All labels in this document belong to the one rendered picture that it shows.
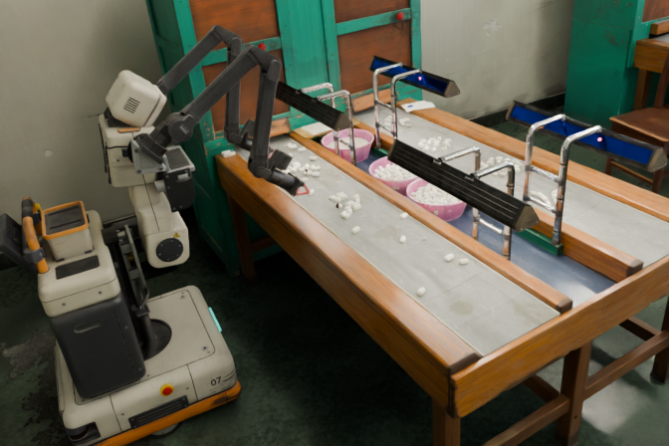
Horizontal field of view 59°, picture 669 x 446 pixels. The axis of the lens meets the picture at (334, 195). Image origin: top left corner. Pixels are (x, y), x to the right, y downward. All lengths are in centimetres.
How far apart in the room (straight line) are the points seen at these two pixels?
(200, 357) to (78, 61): 196
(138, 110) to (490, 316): 134
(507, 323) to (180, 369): 131
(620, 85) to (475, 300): 313
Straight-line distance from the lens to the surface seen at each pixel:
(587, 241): 220
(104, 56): 376
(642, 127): 400
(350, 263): 204
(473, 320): 184
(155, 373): 253
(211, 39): 246
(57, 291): 222
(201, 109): 206
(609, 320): 210
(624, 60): 474
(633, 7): 465
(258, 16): 300
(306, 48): 313
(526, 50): 519
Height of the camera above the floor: 192
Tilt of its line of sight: 28 degrees down
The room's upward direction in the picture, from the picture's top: 6 degrees counter-clockwise
